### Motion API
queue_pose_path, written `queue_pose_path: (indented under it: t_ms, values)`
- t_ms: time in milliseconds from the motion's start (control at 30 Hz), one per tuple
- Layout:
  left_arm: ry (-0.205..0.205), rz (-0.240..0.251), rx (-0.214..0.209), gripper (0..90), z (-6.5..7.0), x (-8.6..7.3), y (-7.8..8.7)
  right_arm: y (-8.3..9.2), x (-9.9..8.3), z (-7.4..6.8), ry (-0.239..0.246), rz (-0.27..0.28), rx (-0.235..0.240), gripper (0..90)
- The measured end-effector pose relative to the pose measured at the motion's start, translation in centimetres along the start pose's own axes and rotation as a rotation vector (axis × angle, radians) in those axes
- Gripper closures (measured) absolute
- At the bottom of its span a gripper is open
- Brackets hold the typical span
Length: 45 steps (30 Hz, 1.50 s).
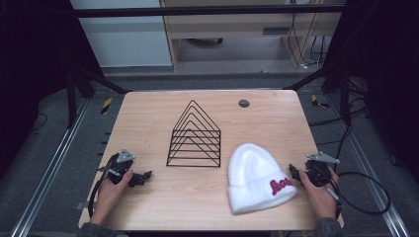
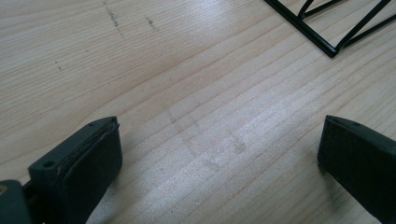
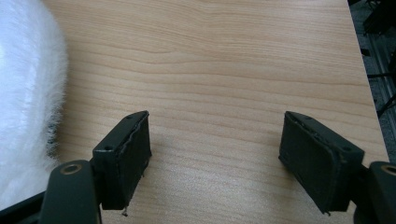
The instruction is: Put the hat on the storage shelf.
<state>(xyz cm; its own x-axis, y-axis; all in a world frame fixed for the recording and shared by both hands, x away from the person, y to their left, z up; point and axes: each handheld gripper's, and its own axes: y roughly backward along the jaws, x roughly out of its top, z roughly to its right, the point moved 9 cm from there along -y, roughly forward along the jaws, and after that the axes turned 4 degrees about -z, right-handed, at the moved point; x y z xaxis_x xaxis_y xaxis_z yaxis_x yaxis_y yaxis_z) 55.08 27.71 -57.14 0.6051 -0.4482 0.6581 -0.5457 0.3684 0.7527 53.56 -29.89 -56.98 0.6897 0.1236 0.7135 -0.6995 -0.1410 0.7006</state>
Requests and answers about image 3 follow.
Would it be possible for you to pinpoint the black metal stand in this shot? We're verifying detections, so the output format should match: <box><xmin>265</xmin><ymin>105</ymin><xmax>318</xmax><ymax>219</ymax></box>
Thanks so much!
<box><xmin>347</xmin><ymin>0</ymin><xmax>396</xmax><ymax>119</ymax></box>

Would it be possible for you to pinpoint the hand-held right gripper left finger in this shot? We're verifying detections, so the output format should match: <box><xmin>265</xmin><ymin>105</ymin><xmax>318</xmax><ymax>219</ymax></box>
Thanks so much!
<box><xmin>92</xmin><ymin>110</ymin><xmax>153</xmax><ymax>211</ymax></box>

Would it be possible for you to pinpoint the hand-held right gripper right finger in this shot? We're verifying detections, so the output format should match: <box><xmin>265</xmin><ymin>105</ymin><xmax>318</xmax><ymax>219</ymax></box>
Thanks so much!
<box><xmin>277</xmin><ymin>110</ymin><xmax>365</xmax><ymax>215</ymax></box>

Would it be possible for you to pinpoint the white fluffy plush item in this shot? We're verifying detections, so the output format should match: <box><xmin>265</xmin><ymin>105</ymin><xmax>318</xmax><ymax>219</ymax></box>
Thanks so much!
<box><xmin>0</xmin><ymin>0</ymin><xmax>69</xmax><ymax>211</ymax></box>

